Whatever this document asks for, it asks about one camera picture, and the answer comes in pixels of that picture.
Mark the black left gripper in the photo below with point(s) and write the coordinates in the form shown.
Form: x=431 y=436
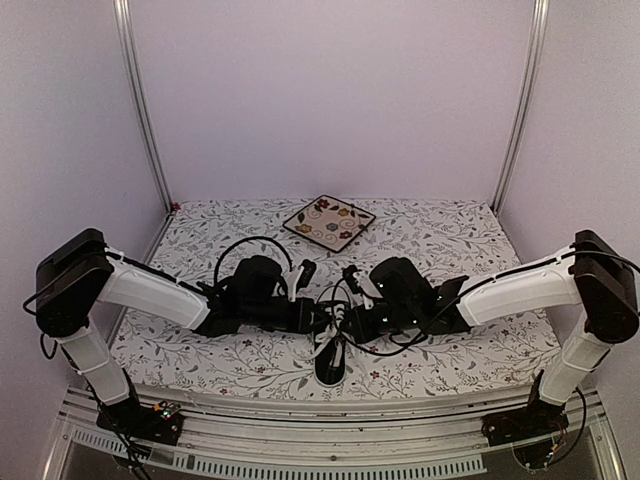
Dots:
x=302 y=319

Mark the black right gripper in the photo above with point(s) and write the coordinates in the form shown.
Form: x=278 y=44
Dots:
x=362 y=332

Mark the white shoelace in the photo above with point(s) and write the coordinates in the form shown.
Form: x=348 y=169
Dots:
x=329 y=350

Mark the black canvas sneaker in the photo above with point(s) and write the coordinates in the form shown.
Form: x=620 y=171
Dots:
x=330 y=378

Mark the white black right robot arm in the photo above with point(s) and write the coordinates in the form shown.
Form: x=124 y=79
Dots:
x=588 y=273

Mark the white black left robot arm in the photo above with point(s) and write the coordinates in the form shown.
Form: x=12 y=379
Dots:
x=85 y=271

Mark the square floral ceramic plate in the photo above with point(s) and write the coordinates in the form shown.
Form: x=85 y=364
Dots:
x=329 y=222

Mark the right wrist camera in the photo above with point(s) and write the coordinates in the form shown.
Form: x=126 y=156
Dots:
x=356 y=282

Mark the aluminium front frame rail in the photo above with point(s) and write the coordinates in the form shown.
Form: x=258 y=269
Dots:
x=424 y=438

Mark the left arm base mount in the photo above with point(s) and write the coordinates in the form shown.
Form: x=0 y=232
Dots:
x=161 y=423

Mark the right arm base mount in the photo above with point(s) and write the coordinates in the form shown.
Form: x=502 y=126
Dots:
x=532 y=420

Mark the right aluminium corner post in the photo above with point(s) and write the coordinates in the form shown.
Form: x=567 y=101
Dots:
x=531 y=69

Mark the aluminium corner post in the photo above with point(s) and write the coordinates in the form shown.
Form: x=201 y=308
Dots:
x=531 y=69
x=133 y=70

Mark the left aluminium corner post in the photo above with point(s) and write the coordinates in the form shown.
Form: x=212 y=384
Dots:
x=133 y=70

